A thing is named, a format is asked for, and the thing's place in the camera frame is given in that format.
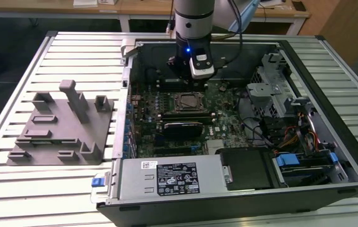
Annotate black rating label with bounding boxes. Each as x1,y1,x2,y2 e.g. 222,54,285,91
156,162,201,196

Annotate green motherboard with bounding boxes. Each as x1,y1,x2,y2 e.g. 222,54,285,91
128,79,256,158

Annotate silver metal drive cage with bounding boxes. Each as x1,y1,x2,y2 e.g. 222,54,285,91
245,53,312,119

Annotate grey power supply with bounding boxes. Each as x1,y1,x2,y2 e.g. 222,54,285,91
116,157,232,201

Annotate metal socket cover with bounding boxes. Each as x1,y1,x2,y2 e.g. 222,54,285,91
175,93,207,112

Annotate blue disk carrier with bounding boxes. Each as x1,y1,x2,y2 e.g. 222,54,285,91
276,153,300,168

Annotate CPU socket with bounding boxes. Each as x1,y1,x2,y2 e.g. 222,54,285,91
173,92,208,112

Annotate wooden cabinet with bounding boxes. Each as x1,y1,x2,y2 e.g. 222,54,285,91
300,0,358,69

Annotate wooden desk white legs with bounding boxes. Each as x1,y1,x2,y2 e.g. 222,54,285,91
0,0,312,33

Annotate white barcode sticker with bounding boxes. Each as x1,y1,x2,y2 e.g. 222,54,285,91
140,160,159,169

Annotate black graphics card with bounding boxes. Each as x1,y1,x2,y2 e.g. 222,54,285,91
163,121,204,138

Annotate grey parts rack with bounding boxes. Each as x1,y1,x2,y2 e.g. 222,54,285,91
6,79,117,166

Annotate yellow red power wires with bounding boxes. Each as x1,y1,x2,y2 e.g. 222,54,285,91
273,113,322,152

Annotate silver chipset heatsink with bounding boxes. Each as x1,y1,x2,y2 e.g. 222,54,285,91
207,139,228,151

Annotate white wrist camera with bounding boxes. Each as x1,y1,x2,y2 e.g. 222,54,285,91
191,47,215,79

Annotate black PC case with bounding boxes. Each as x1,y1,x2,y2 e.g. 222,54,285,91
89,35,358,227

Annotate silver CPU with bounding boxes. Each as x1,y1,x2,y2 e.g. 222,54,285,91
181,96,200,108

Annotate black camera cable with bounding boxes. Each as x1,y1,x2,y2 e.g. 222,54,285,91
213,0,245,70

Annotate black expansion slot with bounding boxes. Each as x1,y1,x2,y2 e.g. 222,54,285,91
153,147,193,155

